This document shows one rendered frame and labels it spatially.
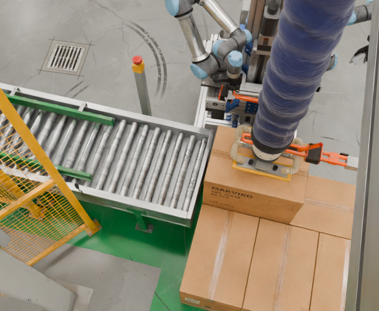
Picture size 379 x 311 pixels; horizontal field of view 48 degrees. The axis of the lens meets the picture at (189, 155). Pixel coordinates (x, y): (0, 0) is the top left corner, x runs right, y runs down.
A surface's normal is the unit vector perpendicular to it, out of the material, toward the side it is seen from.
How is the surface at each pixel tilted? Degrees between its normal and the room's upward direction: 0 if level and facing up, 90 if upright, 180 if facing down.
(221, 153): 0
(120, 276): 0
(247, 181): 0
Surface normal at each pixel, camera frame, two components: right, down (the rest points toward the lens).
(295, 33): -0.68, 0.47
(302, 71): -0.11, 0.82
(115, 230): 0.00, -0.44
